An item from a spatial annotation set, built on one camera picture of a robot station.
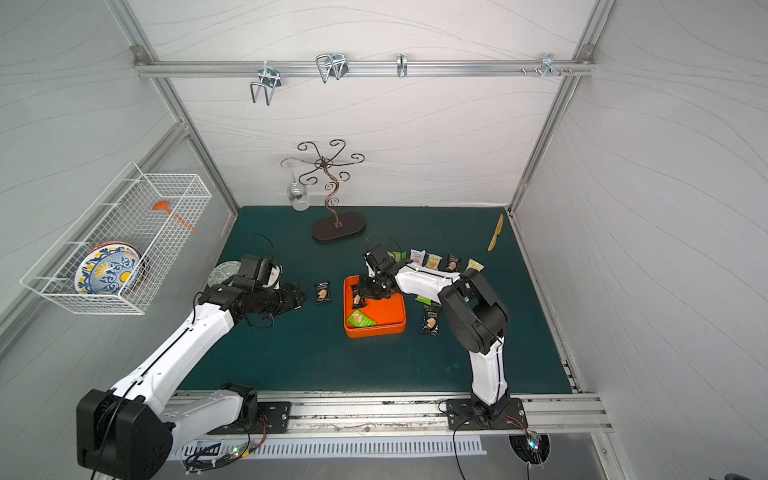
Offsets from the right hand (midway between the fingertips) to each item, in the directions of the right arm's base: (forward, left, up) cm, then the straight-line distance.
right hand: (359, 290), depth 93 cm
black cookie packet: (+13, -31, -2) cm, 34 cm away
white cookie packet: (+16, -18, -3) cm, 25 cm away
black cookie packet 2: (-6, -23, -3) cm, 24 cm away
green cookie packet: (-1, -20, -3) cm, 20 cm away
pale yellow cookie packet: (+15, -39, -5) cm, 42 cm away
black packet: (-4, 0, -1) cm, 4 cm away
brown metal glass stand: (+31, +8, -3) cm, 32 cm away
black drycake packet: (0, +13, -2) cm, 13 cm away
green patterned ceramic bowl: (+5, +46, +1) cm, 47 cm away
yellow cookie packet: (+14, -24, -3) cm, 28 cm away
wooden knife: (+29, -49, -5) cm, 57 cm away
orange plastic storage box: (-7, -10, 0) cm, 12 cm away
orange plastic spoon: (+7, +50, +29) cm, 58 cm away
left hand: (-9, +15, +9) cm, 20 cm away
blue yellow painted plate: (-14, +48, +32) cm, 59 cm away
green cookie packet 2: (-9, -1, -2) cm, 9 cm away
